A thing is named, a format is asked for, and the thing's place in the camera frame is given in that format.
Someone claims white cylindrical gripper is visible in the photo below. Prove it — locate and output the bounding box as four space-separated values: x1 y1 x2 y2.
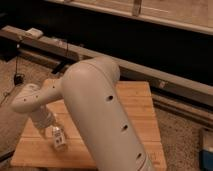
29 106 56 131

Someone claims small white plastic bottle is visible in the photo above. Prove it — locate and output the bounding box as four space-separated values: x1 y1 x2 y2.
52 126 67 150

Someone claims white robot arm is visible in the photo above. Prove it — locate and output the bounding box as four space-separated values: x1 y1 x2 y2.
11 57 155 171

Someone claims wooden board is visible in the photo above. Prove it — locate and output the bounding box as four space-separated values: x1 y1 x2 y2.
11 81 167 171

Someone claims black power adapter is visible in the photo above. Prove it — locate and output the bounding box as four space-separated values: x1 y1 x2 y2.
14 75 23 86

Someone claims long wooden beam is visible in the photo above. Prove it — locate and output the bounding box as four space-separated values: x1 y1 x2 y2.
0 25 213 107

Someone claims small white box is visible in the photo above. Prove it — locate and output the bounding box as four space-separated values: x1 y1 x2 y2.
26 28 43 38

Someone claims blue white box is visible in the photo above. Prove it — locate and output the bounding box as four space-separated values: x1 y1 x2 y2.
199 129 213 171

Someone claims black cable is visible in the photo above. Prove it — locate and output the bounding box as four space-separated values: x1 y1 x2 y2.
0 39 23 101

